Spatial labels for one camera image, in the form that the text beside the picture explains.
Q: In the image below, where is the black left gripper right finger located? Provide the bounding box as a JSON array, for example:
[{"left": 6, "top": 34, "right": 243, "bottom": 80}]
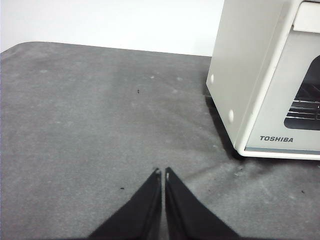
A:
[{"left": 164, "top": 166, "right": 245, "bottom": 240}]

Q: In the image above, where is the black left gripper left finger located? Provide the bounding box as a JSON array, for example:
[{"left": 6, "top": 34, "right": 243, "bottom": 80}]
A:
[{"left": 87, "top": 167, "right": 163, "bottom": 240}]

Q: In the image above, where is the white Toshiba toaster oven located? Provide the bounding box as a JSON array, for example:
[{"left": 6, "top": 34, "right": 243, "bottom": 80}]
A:
[{"left": 206, "top": 0, "right": 320, "bottom": 161}]

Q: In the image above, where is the metal oven wire rack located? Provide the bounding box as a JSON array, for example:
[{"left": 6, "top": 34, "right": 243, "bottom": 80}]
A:
[{"left": 286, "top": 98, "right": 320, "bottom": 121}]

